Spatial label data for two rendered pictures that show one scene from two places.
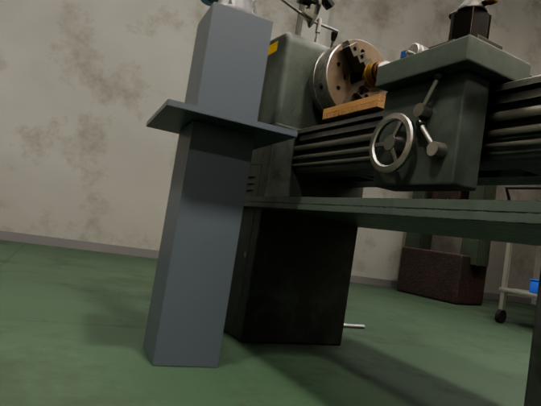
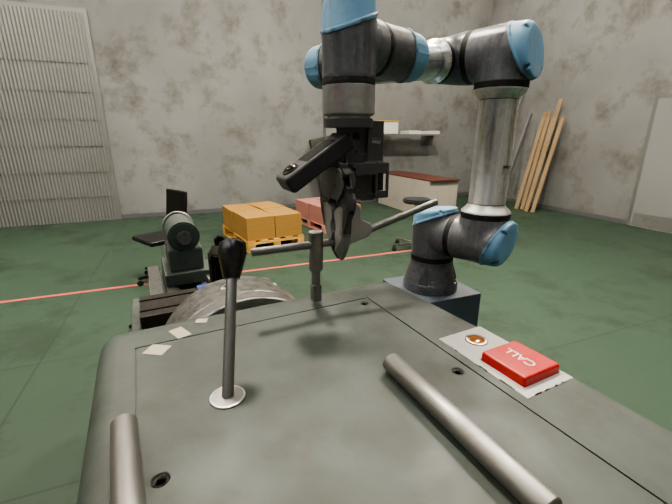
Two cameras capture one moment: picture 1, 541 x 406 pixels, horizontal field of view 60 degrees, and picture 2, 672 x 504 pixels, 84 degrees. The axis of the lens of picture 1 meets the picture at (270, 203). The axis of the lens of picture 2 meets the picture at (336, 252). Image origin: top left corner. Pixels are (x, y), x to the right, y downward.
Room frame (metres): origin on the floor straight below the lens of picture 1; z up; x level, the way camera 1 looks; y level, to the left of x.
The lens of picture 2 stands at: (2.53, -0.05, 1.51)
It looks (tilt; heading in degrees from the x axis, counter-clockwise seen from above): 17 degrees down; 181
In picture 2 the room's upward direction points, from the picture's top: straight up
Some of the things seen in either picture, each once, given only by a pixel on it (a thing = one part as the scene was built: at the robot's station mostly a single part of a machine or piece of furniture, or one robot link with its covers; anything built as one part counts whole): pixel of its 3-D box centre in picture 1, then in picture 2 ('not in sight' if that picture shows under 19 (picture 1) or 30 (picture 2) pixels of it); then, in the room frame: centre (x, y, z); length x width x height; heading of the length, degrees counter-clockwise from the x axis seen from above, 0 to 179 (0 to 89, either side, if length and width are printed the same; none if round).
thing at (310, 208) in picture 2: not in sight; (327, 213); (-4.09, -0.28, 0.21); 1.19 x 0.86 x 0.42; 26
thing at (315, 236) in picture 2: (317, 31); (315, 266); (1.98, -0.09, 1.32); 0.02 x 0.02 x 0.12
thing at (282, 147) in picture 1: (274, 233); not in sight; (2.20, -0.04, 0.43); 0.60 x 0.48 x 0.86; 28
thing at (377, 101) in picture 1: (388, 121); not in sight; (1.63, -0.37, 0.89); 0.36 x 0.30 x 0.04; 118
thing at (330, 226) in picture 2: (310, 14); (344, 227); (1.94, -0.04, 1.37); 0.06 x 0.03 x 0.09; 118
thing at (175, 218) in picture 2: not in sight; (182, 245); (0.79, -0.81, 1.01); 0.30 x 0.20 x 0.29; 28
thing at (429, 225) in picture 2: not in sight; (436, 230); (1.52, 0.22, 1.27); 0.13 x 0.12 x 0.14; 45
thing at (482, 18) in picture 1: (468, 31); (221, 266); (1.27, -0.47, 1.07); 0.07 x 0.07 x 0.10; 28
